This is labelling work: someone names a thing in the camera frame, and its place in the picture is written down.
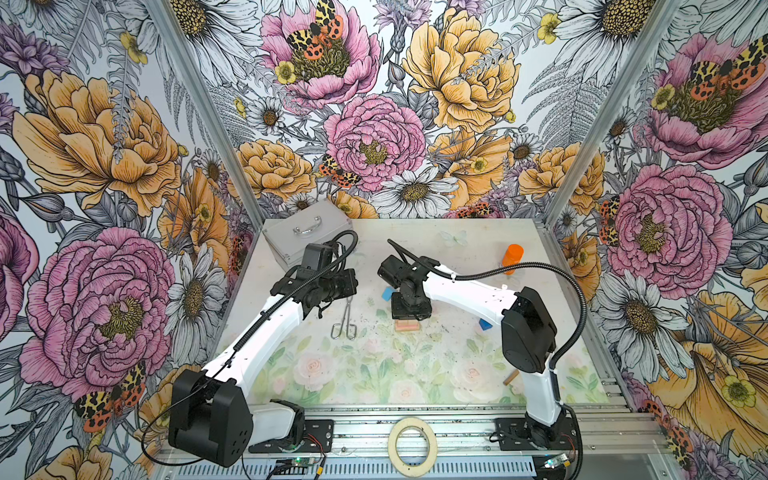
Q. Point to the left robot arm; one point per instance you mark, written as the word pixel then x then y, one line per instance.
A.
pixel 240 372

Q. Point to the silver metal case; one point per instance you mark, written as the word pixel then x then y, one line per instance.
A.
pixel 318 223

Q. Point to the right green circuit board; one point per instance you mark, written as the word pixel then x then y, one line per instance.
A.
pixel 558 461

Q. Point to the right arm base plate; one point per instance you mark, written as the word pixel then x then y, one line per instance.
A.
pixel 525 434

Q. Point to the pink block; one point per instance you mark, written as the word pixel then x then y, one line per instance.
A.
pixel 407 324

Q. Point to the metal tongs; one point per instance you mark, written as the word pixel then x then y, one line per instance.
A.
pixel 345 327

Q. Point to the light blue triangular block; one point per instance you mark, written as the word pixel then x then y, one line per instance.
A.
pixel 387 293

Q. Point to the orange plastic bottle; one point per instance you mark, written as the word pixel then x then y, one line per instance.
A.
pixel 513 255

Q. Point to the masking tape roll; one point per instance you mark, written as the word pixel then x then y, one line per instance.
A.
pixel 412 447

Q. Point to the aluminium frame rail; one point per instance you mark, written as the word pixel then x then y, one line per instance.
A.
pixel 464 430

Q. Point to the thin wood stick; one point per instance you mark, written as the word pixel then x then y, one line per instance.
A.
pixel 511 377

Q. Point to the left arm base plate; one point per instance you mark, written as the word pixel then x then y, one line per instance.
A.
pixel 317 438

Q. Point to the long natural wood block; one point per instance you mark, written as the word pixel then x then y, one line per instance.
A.
pixel 408 330

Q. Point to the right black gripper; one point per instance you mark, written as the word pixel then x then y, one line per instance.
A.
pixel 397 308

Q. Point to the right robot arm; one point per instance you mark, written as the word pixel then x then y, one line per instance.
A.
pixel 528 332

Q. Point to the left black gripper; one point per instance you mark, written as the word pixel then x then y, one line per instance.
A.
pixel 350 284

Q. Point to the green circuit board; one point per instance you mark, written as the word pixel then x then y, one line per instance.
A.
pixel 299 465
pixel 558 461

